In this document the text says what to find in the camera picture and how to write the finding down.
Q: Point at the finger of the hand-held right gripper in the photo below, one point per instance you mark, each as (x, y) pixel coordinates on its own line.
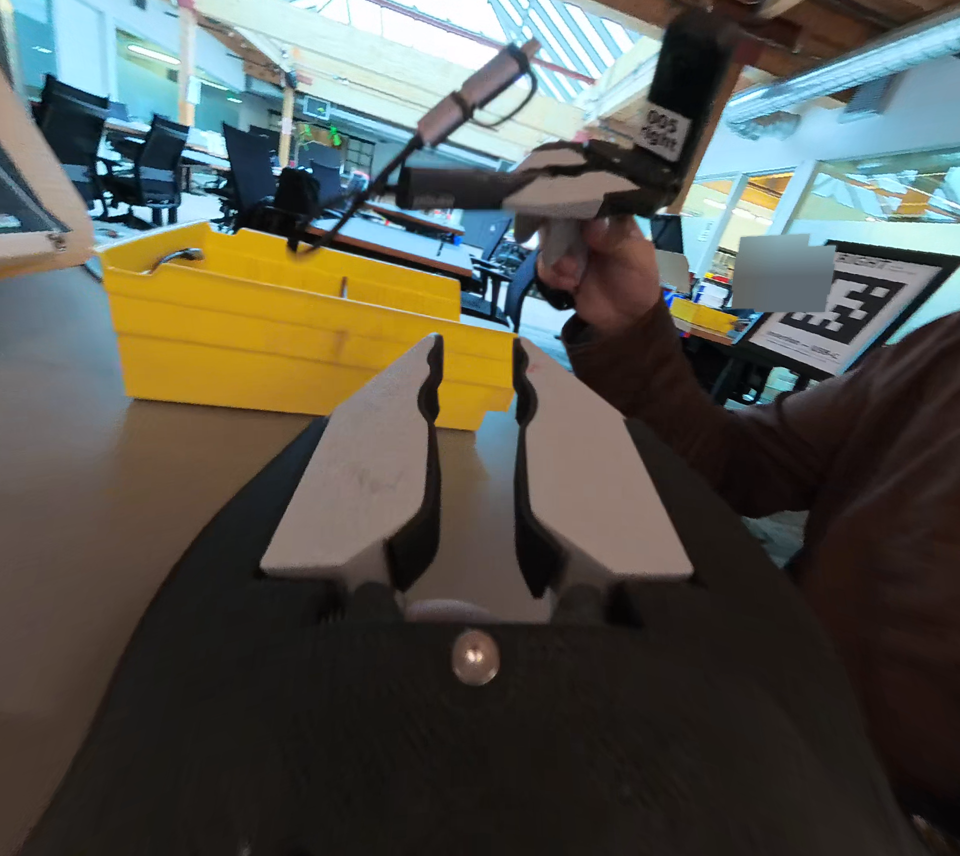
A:
(551, 160)
(559, 200)

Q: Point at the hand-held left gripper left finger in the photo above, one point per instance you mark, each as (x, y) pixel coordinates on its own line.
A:
(337, 496)

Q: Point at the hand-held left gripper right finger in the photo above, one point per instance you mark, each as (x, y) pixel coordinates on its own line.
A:
(600, 496)

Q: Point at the grey usb-c adapter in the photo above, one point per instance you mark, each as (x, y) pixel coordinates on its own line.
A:
(480, 87)

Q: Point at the yellow plastic bin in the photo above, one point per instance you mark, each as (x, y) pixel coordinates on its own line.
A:
(262, 331)

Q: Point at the person's right forearm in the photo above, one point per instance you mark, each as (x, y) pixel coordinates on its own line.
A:
(712, 406)

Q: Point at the person's right hand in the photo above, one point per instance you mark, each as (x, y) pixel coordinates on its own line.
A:
(615, 278)

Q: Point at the brown office desk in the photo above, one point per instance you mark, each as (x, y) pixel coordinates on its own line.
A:
(405, 248)

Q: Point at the black backpack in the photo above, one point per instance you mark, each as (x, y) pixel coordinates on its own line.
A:
(296, 196)

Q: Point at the black framed marker sign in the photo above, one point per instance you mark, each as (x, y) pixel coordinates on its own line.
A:
(847, 301)

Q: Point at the metal hook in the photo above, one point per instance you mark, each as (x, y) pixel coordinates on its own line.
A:
(176, 257)

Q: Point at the black office chair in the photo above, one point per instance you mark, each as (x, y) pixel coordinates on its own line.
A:
(71, 128)
(247, 166)
(157, 158)

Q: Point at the computer monitor with silver stand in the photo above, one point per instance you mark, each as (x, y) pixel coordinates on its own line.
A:
(30, 196)

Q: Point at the silver ventilation duct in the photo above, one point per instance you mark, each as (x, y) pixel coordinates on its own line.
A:
(840, 76)

